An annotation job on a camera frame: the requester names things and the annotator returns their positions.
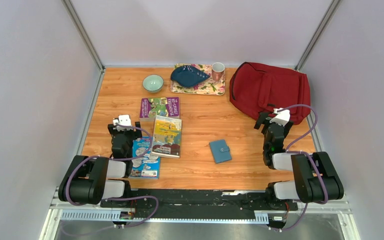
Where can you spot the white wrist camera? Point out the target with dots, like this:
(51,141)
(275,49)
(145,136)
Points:
(281,116)
(122,120)

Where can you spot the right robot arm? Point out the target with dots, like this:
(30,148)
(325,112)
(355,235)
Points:
(315,179)

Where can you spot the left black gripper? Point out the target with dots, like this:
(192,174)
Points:
(135,134)

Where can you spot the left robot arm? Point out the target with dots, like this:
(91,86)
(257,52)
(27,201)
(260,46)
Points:
(86,180)

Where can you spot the light green bowl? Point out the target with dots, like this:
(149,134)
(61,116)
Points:
(153,83)

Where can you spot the floral tray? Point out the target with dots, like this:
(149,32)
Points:
(207,87)

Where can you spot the red backpack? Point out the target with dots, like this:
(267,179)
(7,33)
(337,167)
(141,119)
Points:
(257,87)

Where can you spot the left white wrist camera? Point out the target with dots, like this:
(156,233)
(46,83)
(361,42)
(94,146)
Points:
(122,120)

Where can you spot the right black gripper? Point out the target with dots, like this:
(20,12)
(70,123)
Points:
(263,119)

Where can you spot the purple treehouse book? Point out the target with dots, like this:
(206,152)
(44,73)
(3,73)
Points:
(159,106)

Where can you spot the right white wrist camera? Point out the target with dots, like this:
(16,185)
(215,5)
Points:
(281,116)

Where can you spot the pink mug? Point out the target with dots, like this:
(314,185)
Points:
(217,71)

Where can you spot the blue wallet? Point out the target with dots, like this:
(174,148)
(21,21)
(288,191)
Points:
(220,151)

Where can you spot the yellow book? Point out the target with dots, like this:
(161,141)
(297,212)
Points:
(167,137)

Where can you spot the blue comic book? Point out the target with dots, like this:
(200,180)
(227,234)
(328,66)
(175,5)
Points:
(147,166)

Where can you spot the dark blue leaf plate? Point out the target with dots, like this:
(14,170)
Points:
(188,76)

